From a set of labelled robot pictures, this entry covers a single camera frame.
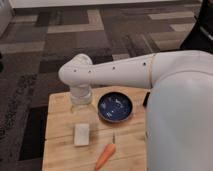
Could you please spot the white rectangular sponge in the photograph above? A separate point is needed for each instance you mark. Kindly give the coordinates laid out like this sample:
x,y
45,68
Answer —
x,y
81,134

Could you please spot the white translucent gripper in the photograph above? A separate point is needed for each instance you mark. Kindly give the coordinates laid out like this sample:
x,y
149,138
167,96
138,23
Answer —
x,y
81,98

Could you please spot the orange carrot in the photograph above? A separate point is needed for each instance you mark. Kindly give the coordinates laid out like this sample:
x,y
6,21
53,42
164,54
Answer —
x,y
106,154

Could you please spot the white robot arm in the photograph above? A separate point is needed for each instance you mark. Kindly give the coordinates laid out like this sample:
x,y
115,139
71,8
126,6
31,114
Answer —
x,y
179,119

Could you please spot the black chair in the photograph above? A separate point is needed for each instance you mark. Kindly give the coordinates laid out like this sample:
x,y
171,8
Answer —
x,y
201,35

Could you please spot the dark blue ceramic bowl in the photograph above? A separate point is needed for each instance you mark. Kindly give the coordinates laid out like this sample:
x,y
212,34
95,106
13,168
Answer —
x,y
115,107

